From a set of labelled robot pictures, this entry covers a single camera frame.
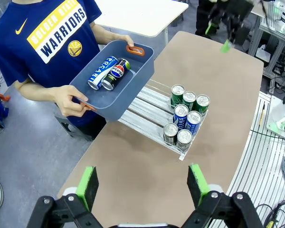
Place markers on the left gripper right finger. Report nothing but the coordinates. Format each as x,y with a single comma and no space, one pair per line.
197,187

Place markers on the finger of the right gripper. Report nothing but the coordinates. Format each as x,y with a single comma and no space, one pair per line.
211,29
226,46

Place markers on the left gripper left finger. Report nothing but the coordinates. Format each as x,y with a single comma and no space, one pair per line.
88,187

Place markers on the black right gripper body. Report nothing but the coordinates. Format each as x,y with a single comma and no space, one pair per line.
237,8

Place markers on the green beverage can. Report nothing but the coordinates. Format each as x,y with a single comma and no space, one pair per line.
189,97
178,89
202,101

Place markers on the black Pepsi can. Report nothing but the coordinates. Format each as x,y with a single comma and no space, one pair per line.
170,128
116,72
184,135

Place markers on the blue Pocari Sweat can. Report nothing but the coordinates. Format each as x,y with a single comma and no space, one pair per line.
102,71
181,109
194,117

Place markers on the person's right forearm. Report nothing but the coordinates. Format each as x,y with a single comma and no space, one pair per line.
33,91

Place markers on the person's left forearm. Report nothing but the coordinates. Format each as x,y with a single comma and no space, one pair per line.
102,33

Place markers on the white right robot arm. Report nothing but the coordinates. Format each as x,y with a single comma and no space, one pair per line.
279,114

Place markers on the person's left hand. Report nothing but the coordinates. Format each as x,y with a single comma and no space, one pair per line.
124,38

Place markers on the person's right hand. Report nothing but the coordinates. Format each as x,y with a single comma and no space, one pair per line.
67,99

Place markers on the aluminium slatted robot platform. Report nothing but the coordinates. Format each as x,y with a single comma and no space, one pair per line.
256,166

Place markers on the dark grey plastic stool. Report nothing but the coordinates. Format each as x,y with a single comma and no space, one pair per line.
66,126

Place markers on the large white table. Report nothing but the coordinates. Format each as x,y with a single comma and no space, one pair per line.
137,16

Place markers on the clear acrylic can rack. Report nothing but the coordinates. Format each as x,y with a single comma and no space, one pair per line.
147,111

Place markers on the person in blue Warriors shirt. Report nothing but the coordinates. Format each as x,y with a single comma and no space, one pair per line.
38,59

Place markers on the aluminium frame rack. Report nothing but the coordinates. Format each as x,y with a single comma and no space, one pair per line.
261,35

